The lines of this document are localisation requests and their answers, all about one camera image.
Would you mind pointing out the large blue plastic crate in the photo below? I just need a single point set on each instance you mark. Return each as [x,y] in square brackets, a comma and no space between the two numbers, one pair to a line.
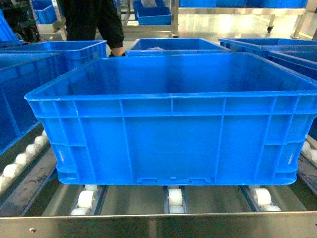
[214,119]

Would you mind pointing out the blue bin on far shelf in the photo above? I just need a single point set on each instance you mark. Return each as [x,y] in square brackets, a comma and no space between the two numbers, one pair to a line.
[158,15]

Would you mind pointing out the blue crate behind centre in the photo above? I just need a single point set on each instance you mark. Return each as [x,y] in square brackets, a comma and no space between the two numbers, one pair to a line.
[173,46]

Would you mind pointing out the centre white roller track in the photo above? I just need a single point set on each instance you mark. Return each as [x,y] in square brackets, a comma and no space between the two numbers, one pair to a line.
[175,200]

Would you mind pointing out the blue crate behind left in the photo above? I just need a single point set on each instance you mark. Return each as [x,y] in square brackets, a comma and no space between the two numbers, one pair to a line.
[72,54]

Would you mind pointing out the person in black clothes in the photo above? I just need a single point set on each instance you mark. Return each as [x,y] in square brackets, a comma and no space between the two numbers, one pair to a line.
[83,18]

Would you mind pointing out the right white roller track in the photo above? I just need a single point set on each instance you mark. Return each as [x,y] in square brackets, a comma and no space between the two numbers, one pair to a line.
[259,199]

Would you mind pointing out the blue crate right far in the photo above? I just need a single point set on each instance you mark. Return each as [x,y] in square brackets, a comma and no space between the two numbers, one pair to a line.
[261,46]

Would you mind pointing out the blue crate with red contents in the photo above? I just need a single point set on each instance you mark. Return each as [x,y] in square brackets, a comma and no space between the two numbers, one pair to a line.
[21,73]

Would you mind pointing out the white roller conveyor track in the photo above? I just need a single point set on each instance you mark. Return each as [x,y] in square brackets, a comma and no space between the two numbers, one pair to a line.
[22,160]

